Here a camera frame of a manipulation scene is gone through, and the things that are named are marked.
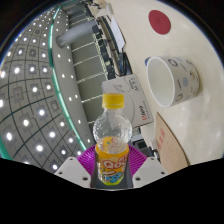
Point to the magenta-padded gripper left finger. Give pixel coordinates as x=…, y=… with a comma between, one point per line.
x=85, y=159

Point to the open white box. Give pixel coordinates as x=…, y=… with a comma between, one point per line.
x=100, y=7

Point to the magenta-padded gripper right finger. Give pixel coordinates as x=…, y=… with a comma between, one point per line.
x=137, y=159

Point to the row of black chairs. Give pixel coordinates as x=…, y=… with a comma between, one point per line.
x=106, y=50

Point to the yellow-capped clear drink bottle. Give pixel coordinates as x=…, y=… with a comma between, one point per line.
x=112, y=163

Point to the ceiling lights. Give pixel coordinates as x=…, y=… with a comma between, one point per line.
x=33, y=100

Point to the white cardboard paper box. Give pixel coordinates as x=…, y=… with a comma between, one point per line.
x=135, y=100

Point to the flat round red coaster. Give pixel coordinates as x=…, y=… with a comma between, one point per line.
x=159, y=21

